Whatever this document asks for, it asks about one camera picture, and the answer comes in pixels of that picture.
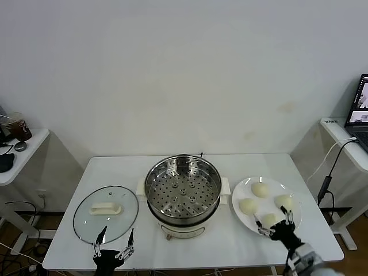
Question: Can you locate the iced coffee cup with straw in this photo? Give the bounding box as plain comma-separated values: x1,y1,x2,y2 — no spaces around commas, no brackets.
0,112,33,142

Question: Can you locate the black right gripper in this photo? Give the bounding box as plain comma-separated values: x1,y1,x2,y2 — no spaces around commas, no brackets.
253,205,302,251

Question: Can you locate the white electric cooker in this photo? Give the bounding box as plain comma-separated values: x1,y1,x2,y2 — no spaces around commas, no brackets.
135,177,231,241

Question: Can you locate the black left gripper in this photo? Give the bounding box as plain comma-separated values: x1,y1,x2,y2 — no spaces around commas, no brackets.
91,225,136,276

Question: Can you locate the glass lid with white handle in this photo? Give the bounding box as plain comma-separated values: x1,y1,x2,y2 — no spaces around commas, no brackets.
72,185,140,245

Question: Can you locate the white laptop cable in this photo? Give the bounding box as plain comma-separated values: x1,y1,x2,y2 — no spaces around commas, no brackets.
306,137,359,185

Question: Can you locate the black cable with adapter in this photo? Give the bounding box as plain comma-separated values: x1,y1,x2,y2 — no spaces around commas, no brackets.
317,140,359,228

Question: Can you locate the black floor cable loop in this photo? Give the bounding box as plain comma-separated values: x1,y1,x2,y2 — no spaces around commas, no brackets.
4,200,40,231

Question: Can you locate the white round plate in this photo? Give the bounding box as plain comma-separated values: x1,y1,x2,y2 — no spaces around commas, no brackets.
232,175,303,238

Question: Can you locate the perforated steel steamer basket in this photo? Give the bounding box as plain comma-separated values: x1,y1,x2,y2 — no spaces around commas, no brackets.
144,154,223,227

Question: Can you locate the black soft pouch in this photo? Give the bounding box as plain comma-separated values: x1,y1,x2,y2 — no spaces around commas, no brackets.
0,152,15,173

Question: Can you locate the white steamed baozi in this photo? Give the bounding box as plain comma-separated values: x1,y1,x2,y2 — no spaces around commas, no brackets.
239,198,258,215
261,213,278,228
251,182,270,198
274,194,296,211

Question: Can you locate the open grey laptop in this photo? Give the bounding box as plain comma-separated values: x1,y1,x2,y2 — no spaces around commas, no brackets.
344,74,368,150

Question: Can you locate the white side table with sticker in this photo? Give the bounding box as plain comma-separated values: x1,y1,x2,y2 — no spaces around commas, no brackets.
320,117,368,251

